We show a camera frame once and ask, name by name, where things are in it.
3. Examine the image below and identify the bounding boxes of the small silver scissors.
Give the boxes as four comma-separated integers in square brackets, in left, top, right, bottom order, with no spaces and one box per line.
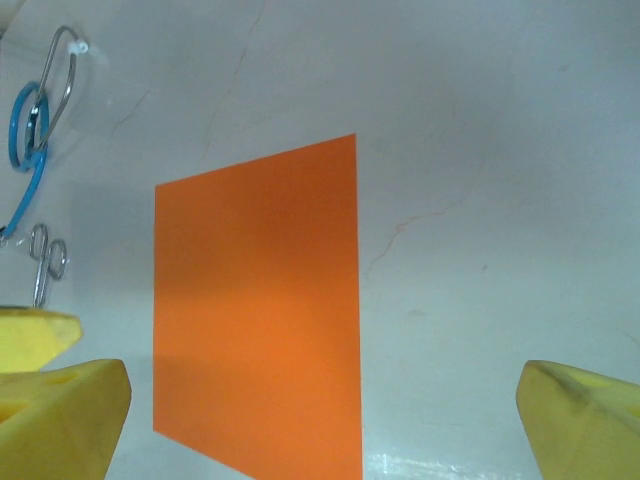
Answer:
[28,223,68,309]

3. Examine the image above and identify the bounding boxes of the orange square paper sheet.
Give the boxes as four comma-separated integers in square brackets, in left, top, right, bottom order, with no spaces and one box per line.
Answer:
[152,132,363,480]

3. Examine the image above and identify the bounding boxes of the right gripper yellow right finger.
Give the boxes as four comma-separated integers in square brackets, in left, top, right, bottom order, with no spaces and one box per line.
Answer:
[517,359,640,480]

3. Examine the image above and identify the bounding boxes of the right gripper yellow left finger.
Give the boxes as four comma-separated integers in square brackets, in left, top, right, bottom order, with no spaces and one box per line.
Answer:
[0,358,132,480]

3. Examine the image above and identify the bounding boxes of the blue tube stethoscope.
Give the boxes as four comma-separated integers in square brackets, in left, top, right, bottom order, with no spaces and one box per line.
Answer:
[0,24,91,247]

